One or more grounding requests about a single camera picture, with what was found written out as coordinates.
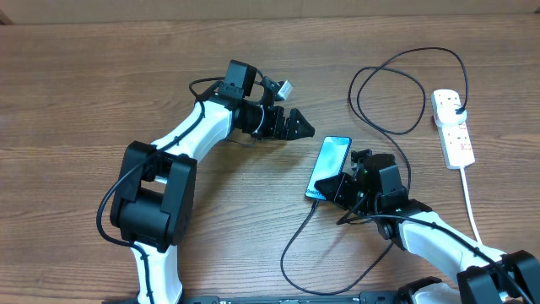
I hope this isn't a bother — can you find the Samsung Galaxy smartphone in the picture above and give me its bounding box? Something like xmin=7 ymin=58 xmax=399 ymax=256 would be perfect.
xmin=305 ymin=136 xmax=352 ymax=201

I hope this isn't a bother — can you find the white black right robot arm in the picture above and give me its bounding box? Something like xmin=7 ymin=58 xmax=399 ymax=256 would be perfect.
xmin=310 ymin=147 xmax=539 ymax=303

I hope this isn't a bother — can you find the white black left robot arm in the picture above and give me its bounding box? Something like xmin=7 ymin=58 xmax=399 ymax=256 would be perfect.
xmin=103 ymin=98 xmax=315 ymax=303

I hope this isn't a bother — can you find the white charger plug adapter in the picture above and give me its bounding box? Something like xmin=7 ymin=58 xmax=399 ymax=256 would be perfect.
xmin=434 ymin=103 xmax=467 ymax=128

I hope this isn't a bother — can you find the white power strip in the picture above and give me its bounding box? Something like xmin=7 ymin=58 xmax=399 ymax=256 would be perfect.
xmin=431 ymin=89 xmax=475 ymax=170

